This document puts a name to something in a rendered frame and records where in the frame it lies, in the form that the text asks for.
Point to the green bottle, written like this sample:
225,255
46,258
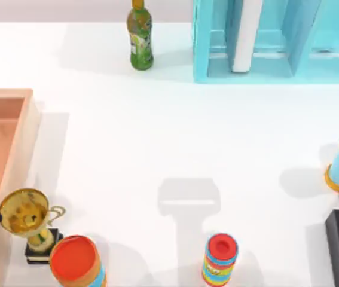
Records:
140,39

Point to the light blue rack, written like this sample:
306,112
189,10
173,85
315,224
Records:
276,71

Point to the red lid striped can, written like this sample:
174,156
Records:
220,263

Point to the white book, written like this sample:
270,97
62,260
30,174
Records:
245,33

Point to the large orange striped can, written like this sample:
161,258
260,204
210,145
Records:
75,263

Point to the gold trophy black base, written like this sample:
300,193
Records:
25,213

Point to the salmon shallow box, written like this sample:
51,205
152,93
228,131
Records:
6,134

